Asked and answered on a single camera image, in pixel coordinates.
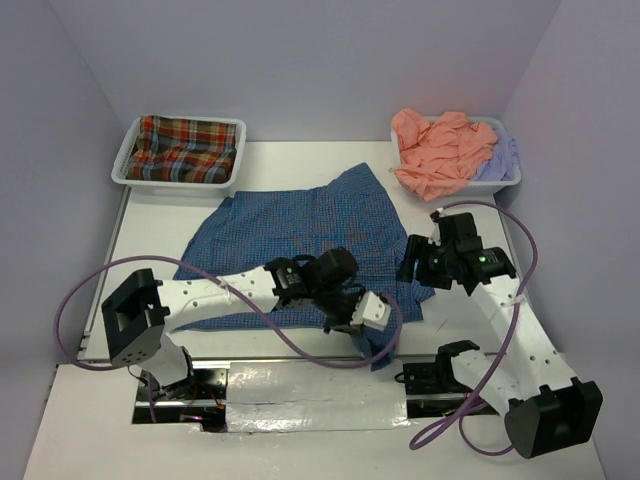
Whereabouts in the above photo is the salmon orange shirt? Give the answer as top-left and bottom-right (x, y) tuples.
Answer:
(391, 108), (498, 201)

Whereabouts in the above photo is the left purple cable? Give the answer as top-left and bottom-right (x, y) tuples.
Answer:
(52, 254), (404, 424)

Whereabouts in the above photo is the silver foil tape sheet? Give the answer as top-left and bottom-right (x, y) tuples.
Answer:
(225, 360), (410, 433)

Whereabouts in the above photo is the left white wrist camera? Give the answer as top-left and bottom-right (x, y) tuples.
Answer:
(350, 291), (391, 332)

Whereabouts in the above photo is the white cardboard front cover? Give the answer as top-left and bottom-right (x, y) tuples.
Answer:
(24, 365), (605, 479)

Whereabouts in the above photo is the orange plaid folded shirt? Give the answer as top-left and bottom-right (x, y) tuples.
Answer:
(126, 115), (238, 184)

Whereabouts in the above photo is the white plastic basket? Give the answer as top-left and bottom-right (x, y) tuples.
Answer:
(111, 115), (247, 191)
(388, 116), (523, 197)

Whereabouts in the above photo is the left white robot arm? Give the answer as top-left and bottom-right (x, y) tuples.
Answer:
(101, 248), (387, 399)

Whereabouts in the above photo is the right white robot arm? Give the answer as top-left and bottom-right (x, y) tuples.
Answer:
(397, 208), (603, 459)

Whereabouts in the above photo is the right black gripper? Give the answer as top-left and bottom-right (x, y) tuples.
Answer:
(395, 233), (456, 290)

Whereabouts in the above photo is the right white plastic basket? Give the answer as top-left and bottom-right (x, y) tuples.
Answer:
(388, 116), (523, 197)

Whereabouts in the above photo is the left white plastic basket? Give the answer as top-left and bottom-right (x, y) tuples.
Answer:
(111, 115), (247, 191)

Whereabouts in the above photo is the lavender shirt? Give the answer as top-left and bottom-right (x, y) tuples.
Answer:
(472, 124), (519, 182)

